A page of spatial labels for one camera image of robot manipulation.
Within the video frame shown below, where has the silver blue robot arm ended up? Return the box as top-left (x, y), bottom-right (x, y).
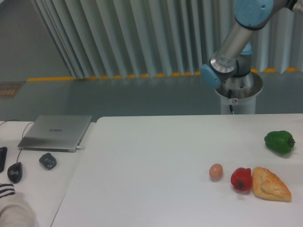
top-left (200, 0), bottom-right (303, 88)

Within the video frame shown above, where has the brown egg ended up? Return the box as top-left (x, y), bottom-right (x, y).
top-left (209, 163), bottom-right (223, 181)

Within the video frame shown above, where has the black pedestal cable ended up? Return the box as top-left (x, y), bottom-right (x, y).
top-left (228, 89), bottom-right (235, 115)

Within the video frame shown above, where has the silver closed laptop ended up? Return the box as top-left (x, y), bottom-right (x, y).
top-left (18, 115), bottom-right (92, 152)

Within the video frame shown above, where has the cream sleeved forearm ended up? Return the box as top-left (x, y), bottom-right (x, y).
top-left (0, 183), bottom-right (35, 227)

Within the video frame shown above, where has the grey pleated curtain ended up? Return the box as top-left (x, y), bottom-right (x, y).
top-left (32, 0), bottom-right (303, 79)

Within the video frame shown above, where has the floor warning sticker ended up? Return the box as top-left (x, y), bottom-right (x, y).
top-left (0, 81), bottom-right (25, 98)

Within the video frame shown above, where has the black keyboard edge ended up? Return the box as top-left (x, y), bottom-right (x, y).
top-left (0, 147), bottom-right (8, 173)

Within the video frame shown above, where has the green bell pepper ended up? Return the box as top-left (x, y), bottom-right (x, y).
top-left (264, 131), bottom-right (295, 155)

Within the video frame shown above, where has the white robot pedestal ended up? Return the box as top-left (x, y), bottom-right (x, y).
top-left (215, 72), bottom-right (263, 114)

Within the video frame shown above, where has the black mouse cable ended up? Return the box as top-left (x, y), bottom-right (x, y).
top-left (0, 119), bottom-right (35, 164)

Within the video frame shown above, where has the golden pastry bread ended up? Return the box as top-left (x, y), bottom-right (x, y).
top-left (252, 167), bottom-right (292, 202)

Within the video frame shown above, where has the red bell pepper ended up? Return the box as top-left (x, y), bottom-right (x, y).
top-left (231, 167), bottom-right (252, 191)

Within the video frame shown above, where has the dark grey small case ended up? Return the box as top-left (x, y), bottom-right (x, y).
top-left (39, 153), bottom-right (57, 170)

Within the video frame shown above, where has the black computer mouse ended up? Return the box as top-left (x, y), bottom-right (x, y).
top-left (7, 162), bottom-right (23, 183)

